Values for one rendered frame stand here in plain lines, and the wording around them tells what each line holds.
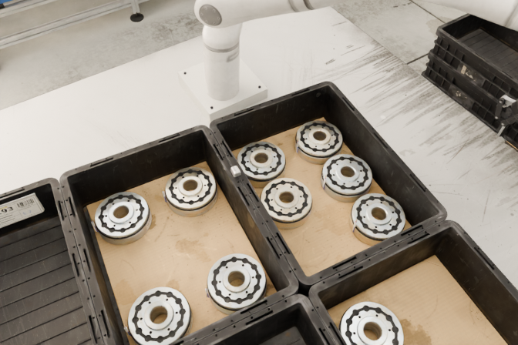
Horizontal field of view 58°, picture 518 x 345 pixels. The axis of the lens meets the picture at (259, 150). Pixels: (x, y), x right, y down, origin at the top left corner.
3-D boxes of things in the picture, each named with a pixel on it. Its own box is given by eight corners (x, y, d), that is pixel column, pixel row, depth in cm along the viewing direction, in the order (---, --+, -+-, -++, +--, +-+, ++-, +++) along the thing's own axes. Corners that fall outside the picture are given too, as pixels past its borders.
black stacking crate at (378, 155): (211, 159, 105) (207, 124, 96) (324, 116, 114) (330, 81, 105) (298, 316, 83) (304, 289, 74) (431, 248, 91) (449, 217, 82)
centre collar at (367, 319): (351, 323, 77) (351, 321, 76) (377, 313, 78) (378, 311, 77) (365, 352, 74) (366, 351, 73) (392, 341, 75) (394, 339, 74)
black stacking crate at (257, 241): (77, 209, 97) (58, 175, 88) (210, 159, 105) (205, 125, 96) (133, 400, 74) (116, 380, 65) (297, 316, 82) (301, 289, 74)
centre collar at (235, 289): (218, 272, 82) (218, 271, 82) (243, 262, 84) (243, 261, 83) (228, 297, 79) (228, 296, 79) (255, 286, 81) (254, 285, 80)
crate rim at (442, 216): (206, 129, 98) (206, 122, 96) (329, 86, 107) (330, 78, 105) (302, 295, 75) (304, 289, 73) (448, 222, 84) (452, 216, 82)
